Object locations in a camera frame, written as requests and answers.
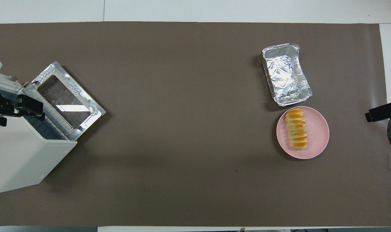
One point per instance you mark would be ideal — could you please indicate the sliced yellow bread loaf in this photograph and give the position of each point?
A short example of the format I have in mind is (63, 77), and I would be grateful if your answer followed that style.
(297, 132)

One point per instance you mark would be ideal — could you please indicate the aluminium foil tray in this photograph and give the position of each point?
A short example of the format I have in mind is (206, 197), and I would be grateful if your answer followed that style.
(285, 77)

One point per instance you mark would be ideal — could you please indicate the white toaster oven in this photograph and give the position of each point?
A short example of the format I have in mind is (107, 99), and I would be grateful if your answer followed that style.
(21, 158)

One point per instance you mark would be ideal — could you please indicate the foil-lined glass oven door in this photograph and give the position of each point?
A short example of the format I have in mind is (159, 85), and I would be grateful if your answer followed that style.
(92, 108)

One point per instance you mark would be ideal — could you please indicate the pink round plate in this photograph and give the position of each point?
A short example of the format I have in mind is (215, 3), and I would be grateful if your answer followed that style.
(318, 135)

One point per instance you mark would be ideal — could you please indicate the brown table mat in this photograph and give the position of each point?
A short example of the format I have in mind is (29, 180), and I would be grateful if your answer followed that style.
(195, 129)

